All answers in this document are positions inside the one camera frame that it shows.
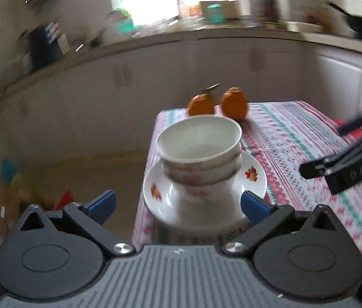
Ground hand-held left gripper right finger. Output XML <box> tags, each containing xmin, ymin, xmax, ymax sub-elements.
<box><xmin>221</xmin><ymin>191</ymin><xmax>345</xmax><ymax>257</ymax></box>

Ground dark blue kitchen appliance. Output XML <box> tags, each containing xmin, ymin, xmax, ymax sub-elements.
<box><xmin>28</xmin><ymin>22</ymin><xmax>65</xmax><ymax>72</ymax></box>

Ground white plate with fruit print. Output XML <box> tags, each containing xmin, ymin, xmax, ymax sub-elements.
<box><xmin>143</xmin><ymin>149</ymin><xmax>268</xmax><ymax>227</ymax></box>
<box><xmin>149</xmin><ymin>210</ymin><xmax>260</xmax><ymax>233</ymax></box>

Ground white plastic tray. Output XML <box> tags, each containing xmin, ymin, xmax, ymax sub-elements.
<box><xmin>286</xmin><ymin>21</ymin><xmax>324</xmax><ymax>34</ymax></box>

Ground orange without leaf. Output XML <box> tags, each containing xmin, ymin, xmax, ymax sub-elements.
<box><xmin>221</xmin><ymin>86</ymin><xmax>248</xmax><ymax>121</ymax></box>

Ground orange with stem and leaf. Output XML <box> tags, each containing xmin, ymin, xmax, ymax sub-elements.
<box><xmin>187</xmin><ymin>83</ymin><xmax>222</xmax><ymax>117</ymax></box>

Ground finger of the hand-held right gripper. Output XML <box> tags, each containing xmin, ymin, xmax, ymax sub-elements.
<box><xmin>299</xmin><ymin>154</ymin><xmax>333</xmax><ymax>180</ymax></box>
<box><xmin>336</xmin><ymin>112</ymin><xmax>362</xmax><ymax>137</ymax></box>

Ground patterned tablecloth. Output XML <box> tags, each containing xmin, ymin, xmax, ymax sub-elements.
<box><xmin>132</xmin><ymin>101</ymin><xmax>362</xmax><ymax>264</ymax></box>

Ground knife block with knives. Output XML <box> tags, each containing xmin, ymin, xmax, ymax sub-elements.
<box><xmin>262</xmin><ymin>0</ymin><xmax>281</xmax><ymax>20</ymax></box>

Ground white kitchen base cabinets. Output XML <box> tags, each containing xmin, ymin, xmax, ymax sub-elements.
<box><xmin>0</xmin><ymin>35</ymin><xmax>362</xmax><ymax>174</ymax></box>

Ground wooden cutting board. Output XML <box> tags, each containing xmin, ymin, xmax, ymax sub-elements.
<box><xmin>199</xmin><ymin>1</ymin><xmax>241</xmax><ymax>20</ymax></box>

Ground teal plastic jug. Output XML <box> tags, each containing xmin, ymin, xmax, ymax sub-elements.
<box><xmin>1</xmin><ymin>158</ymin><xmax>18</xmax><ymax>181</ymax></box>

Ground white bowl with pink flowers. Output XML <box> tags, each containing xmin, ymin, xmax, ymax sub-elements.
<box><xmin>162</xmin><ymin>149</ymin><xmax>244</xmax><ymax>181</ymax></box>
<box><xmin>168</xmin><ymin>163</ymin><xmax>243</xmax><ymax>204</ymax></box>
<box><xmin>155</xmin><ymin>115</ymin><xmax>243</xmax><ymax>164</ymax></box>

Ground red cardboard box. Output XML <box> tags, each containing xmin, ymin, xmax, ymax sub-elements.
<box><xmin>53</xmin><ymin>189</ymin><xmax>74</xmax><ymax>211</ymax></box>

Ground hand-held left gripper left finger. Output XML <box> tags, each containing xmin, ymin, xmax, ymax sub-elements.
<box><xmin>17</xmin><ymin>190</ymin><xmax>136</xmax><ymax>257</ymax></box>

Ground white kitchen countertop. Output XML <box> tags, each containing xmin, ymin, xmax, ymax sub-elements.
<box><xmin>0</xmin><ymin>22</ymin><xmax>362</xmax><ymax>110</ymax></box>

